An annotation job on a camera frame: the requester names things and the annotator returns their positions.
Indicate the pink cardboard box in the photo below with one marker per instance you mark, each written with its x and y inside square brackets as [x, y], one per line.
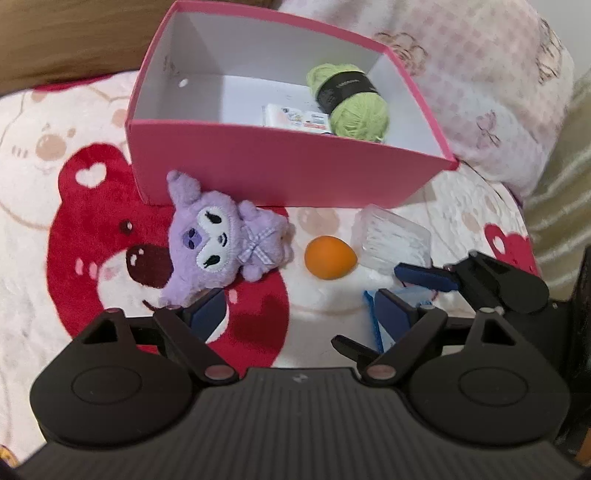
[209, 72]

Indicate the green yarn ball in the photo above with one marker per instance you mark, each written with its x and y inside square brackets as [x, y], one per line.
[355, 108]

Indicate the striped green cloth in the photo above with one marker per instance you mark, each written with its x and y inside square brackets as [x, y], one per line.
[557, 215]

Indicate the small white printed packet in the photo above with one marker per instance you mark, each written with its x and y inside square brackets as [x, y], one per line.
[293, 119]

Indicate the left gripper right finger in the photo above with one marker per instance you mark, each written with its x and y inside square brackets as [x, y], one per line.
[388, 368]

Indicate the purple plush toy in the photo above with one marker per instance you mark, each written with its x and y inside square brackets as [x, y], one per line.
[212, 239]

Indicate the pink checked pillow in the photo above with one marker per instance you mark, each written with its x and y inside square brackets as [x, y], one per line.
[496, 76]

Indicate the clear plastic floss box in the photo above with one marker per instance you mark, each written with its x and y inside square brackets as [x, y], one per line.
[382, 240]

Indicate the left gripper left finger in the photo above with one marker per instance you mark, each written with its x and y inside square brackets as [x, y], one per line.
[185, 331]

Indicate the blue wet wipes packet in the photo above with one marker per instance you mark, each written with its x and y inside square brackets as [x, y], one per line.
[389, 323]

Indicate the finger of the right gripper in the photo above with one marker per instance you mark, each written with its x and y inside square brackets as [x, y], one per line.
[416, 298]
[433, 278]

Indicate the brown pillow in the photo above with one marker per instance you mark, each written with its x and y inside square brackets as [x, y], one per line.
[50, 41]

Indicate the orange egg-shaped sponge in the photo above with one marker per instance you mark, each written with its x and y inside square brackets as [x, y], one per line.
[329, 258]

